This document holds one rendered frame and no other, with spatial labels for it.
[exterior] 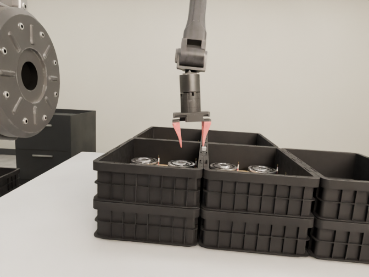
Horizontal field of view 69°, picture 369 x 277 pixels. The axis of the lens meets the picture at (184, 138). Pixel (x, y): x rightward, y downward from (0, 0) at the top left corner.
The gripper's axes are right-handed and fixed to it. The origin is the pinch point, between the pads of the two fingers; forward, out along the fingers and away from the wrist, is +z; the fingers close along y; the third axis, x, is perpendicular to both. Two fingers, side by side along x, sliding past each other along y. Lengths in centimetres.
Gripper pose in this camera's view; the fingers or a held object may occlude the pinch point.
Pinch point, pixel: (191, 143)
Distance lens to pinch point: 77.4
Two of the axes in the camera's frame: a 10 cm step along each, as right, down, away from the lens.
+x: 0.4, 1.4, -9.9
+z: 0.4, 9.9, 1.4
